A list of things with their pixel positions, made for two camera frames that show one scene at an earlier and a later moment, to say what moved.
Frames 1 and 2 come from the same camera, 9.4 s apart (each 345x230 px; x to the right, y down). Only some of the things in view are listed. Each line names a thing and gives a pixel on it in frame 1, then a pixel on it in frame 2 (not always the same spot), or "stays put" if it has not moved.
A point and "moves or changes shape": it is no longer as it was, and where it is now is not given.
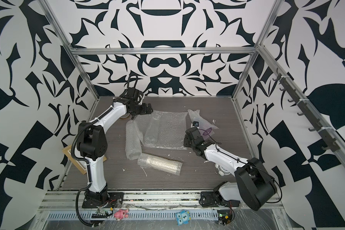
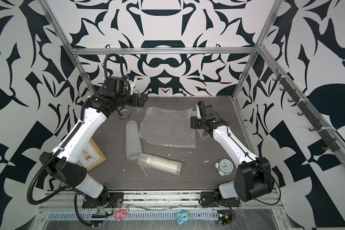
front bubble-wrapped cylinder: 150,161 stays put
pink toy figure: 120,213 stays put
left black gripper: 144,106 → 141,100
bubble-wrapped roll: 133,141 stays put
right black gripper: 185,141 → 193,122
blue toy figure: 183,217 stays put
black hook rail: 331,145 stays put
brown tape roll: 126,116 stays put
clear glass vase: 152,131 moves or changes shape
